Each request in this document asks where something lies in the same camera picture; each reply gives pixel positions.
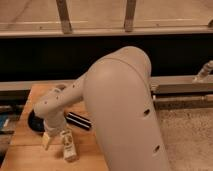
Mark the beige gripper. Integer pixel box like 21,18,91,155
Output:
42,121,70,150

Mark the white plastic bottle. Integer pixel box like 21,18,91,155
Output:
60,129,77,162

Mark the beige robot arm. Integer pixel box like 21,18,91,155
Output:
33,46,171,171

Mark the beige ceramic cup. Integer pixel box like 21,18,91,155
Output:
56,84,66,90

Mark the black rectangular box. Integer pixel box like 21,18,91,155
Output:
65,112,92,130

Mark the blue object at left edge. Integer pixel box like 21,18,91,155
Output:
0,115,8,131

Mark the left wooden post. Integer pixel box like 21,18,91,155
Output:
56,0,72,34

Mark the wooden post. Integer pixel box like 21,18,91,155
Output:
56,0,72,34
124,0,136,32

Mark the right wooden post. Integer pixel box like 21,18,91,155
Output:
124,0,136,32

